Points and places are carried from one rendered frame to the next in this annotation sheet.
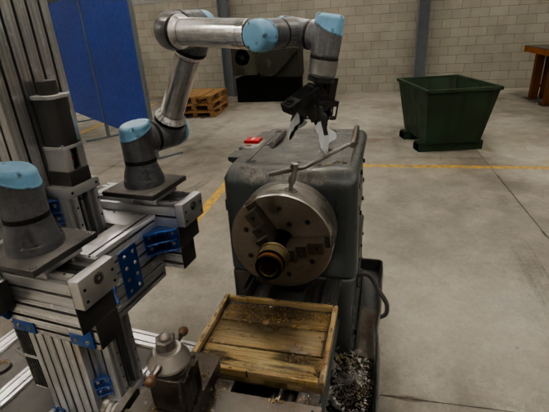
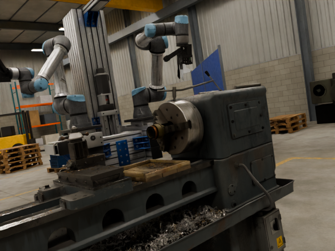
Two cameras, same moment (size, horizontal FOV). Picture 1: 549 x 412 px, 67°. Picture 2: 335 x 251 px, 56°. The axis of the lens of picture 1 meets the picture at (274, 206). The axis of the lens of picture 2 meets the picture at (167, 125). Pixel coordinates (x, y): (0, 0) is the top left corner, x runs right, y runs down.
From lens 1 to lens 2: 124 cm
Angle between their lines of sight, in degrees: 39
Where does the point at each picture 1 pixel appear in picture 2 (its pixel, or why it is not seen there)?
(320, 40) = (175, 27)
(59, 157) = (100, 98)
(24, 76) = (94, 67)
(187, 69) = (155, 59)
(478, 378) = not seen: outside the picture
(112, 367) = not seen: hidden behind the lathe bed
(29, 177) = (78, 97)
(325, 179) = (199, 98)
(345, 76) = not seen: outside the picture
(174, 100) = (153, 75)
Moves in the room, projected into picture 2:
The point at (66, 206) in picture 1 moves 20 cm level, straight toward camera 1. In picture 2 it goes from (101, 119) to (91, 120)
